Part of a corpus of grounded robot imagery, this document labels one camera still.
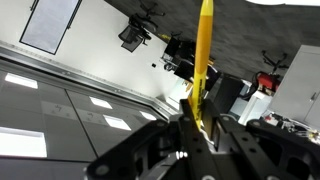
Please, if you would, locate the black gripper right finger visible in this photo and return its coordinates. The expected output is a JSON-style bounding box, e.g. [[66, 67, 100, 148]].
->
[[202, 100, 320, 180]]

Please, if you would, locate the red fire extinguisher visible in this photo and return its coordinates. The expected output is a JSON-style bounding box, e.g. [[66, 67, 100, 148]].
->
[[252, 71, 281, 95]]

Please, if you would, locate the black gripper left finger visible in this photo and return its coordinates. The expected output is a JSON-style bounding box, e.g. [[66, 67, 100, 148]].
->
[[84, 100, 212, 180]]

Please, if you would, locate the yellow pen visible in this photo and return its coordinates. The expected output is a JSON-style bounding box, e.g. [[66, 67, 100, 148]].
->
[[189, 0, 214, 128]]

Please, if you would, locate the grey metal cabinet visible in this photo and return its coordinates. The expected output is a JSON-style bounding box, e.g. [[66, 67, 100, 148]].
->
[[268, 45, 320, 129]]

